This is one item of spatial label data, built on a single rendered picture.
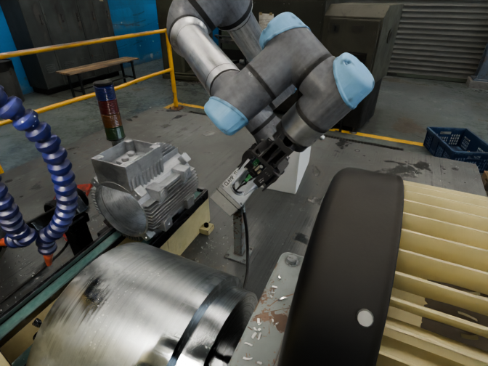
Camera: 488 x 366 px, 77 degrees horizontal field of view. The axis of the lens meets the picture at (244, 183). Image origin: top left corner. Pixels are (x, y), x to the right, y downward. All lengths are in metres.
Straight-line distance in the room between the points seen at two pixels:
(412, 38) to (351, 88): 6.58
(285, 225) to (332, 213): 0.87
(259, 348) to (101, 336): 0.17
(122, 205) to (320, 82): 0.60
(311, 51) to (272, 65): 0.06
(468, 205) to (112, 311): 0.34
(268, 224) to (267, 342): 0.71
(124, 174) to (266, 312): 0.45
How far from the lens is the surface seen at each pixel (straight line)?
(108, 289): 0.41
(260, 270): 0.88
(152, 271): 0.41
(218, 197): 0.71
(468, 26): 7.12
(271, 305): 0.37
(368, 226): 0.16
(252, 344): 0.35
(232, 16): 0.88
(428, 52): 7.12
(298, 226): 1.03
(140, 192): 0.71
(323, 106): 0.51
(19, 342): 0.80
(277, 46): 0.54
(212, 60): 0.62
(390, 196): 0.18
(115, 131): 1.12
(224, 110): 0.52
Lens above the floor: 1.46
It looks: 32 degrees down
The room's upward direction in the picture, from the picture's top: straight up
